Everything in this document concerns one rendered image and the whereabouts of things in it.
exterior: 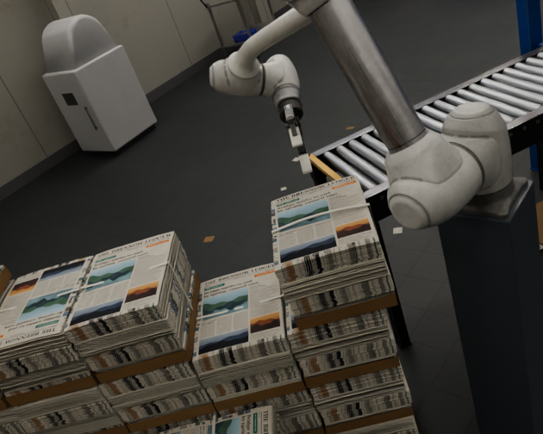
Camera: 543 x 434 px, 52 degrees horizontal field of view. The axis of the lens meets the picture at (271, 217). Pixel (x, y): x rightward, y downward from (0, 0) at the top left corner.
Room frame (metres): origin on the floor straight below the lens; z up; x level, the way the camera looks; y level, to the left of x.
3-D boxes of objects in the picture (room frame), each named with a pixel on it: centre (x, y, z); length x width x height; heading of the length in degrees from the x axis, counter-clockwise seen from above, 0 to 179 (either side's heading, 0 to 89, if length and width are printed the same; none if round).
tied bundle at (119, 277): (1.45, 0.48, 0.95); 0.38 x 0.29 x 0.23; 171
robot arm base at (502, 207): (1.27, -0.58, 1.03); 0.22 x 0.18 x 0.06; 131
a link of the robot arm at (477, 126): (1.25, -0.56, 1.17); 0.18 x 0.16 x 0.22; 122
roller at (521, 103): (2.20, -1.14, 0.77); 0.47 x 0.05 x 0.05; 9
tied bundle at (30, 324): (1.50, 0.76, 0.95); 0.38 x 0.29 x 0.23; 171
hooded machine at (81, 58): (6.04, 1.24, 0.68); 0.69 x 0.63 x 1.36; 131
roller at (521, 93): (2.21, -1.21, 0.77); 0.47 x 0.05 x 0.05; 9
